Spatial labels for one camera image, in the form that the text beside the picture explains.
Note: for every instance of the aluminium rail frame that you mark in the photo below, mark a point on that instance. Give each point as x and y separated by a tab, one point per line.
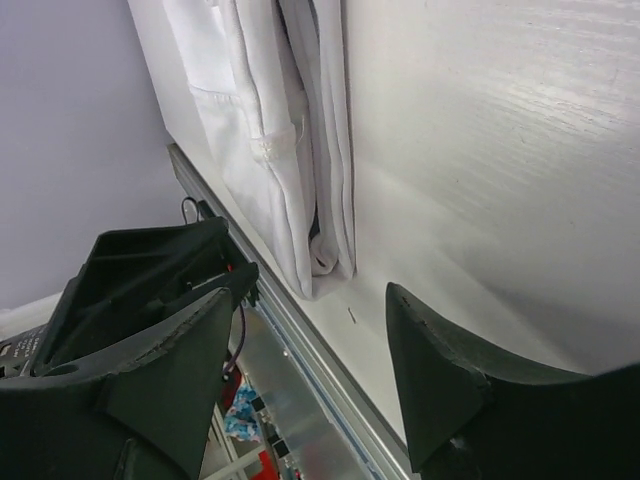
328	429

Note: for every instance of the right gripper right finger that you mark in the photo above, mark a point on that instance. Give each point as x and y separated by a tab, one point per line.
473	410

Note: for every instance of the white skirt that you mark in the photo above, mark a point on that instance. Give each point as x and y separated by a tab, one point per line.
258	88

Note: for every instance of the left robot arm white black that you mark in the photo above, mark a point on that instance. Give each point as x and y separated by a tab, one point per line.
132	280

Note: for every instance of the colourful items below table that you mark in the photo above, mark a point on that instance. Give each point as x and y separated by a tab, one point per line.
244	428

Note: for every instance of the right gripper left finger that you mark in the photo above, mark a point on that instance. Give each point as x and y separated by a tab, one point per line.
138	409

